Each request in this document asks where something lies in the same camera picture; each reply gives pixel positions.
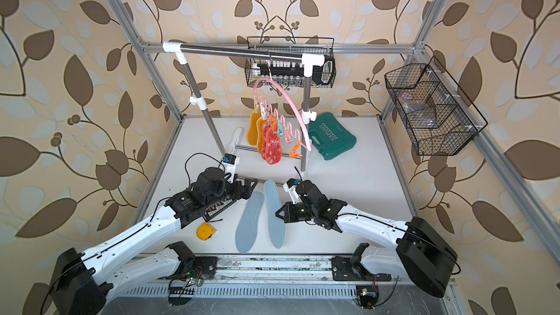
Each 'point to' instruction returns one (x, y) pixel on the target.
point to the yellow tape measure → (205, 232)
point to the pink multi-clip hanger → (276, 103)
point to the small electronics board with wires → (367, 296)
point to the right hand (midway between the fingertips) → (276, 214)
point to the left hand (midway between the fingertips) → (248, 178)
